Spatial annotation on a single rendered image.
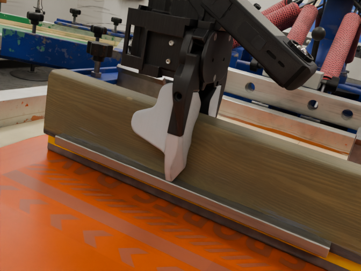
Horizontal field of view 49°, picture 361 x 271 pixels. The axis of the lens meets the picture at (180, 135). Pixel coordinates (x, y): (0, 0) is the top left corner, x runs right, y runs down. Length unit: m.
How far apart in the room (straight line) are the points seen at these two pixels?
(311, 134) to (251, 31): 0.47
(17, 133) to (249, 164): 0.31
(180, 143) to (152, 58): 0.08
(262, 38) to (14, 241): 0.25
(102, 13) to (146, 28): 5.53
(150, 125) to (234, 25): 0.12
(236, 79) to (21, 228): 0.63
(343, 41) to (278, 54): 0.85
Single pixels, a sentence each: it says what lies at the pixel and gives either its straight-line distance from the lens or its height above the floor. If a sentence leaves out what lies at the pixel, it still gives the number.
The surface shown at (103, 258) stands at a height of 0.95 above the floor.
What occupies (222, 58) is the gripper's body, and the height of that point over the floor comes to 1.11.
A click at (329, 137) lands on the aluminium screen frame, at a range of 0.79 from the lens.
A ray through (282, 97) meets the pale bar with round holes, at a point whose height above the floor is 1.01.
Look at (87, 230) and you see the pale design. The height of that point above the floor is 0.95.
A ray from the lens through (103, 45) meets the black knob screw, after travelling 0.69.
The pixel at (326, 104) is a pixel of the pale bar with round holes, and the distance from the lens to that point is 0.85.
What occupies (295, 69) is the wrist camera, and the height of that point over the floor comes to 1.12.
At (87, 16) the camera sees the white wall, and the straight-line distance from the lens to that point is 6.04.
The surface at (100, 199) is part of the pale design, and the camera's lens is 0.40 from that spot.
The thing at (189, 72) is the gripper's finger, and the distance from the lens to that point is 0.33.
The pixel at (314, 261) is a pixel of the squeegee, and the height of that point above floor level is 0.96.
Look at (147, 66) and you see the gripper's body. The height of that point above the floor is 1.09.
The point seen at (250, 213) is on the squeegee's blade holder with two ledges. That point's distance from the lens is 0.36.
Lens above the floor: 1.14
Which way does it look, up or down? 18 degrees down
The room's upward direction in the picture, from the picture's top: 12 degrees clockwise
